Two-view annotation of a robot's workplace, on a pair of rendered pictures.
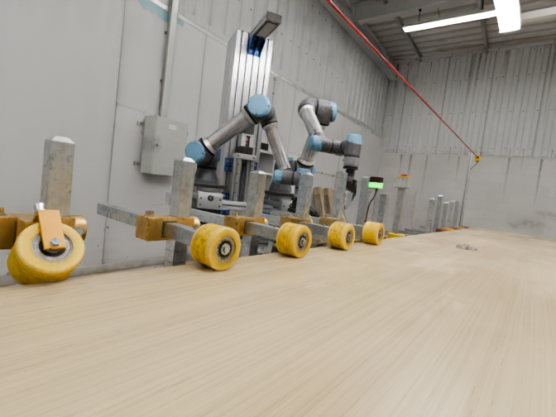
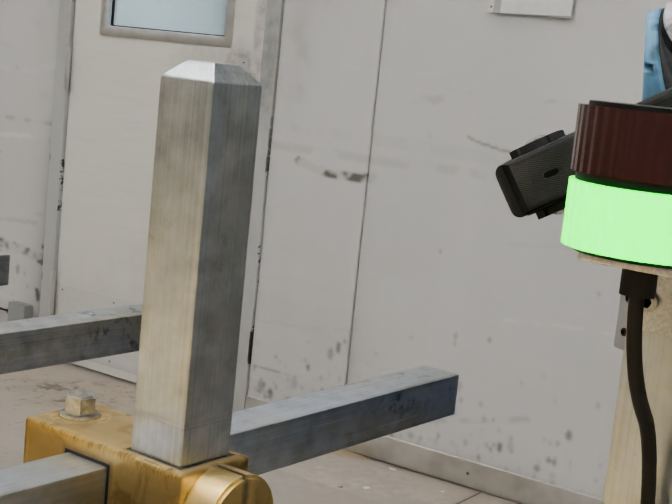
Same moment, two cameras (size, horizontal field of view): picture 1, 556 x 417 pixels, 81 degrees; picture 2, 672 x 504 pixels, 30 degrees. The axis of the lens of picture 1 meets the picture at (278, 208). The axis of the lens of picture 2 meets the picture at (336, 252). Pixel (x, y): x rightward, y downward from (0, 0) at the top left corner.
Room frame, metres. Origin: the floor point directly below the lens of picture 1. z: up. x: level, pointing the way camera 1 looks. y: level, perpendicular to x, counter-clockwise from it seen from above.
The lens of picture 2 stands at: (1.38, -0.85, 1.17)
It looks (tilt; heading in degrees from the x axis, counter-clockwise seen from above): 9 degrees down; 88
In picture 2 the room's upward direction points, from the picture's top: 6 degrees clockwise
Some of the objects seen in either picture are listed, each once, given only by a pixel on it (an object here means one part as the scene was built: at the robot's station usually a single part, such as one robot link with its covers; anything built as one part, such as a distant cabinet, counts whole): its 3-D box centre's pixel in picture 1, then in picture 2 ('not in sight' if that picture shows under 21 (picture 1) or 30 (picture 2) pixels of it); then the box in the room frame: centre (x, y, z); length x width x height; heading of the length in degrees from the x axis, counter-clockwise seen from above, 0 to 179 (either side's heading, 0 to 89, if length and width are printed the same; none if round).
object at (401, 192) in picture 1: (396, 225); not in sight; (1.93, -0.72, 0.93); 0.05 x 0.05 x 0.45; 51
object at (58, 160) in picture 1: (49, 275); not in sight; (0.55, 0.38, 0.87); 0.04 x 0.04 x 0.48; 51
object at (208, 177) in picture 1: (206, 174); not in sight; (1.93, 0.45, 1.09); 0.15 x 0.15 x 0.10
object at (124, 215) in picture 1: (148, 222); not in sight; (0.75, 0.30, 0.95); 0.50 x 0.04 x 0.04; 51
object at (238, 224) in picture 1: (246, 225); not in sight; (0.92, 0.08, 0.95); 0.14 x 0.06 x 0.05; 141
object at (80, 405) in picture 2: not in sight; (80, 404); (1.27, -0.20, 0.98); 0.02 x 0.02 x 0.01
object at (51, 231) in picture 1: (44, 239); not in sight; (0.46, 0.33, 0.95); 0.10 x 0.04 x 0.10; 51
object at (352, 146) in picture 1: (352, 146); not in sight; (1.58, -0.32, 1.31); 0.09 x 0.08 x 0.11; 18
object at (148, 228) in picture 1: (170, 227); not in sight; (0.73, 0.24, 0.95); 0.14 x 0.06 x 0.05; 141
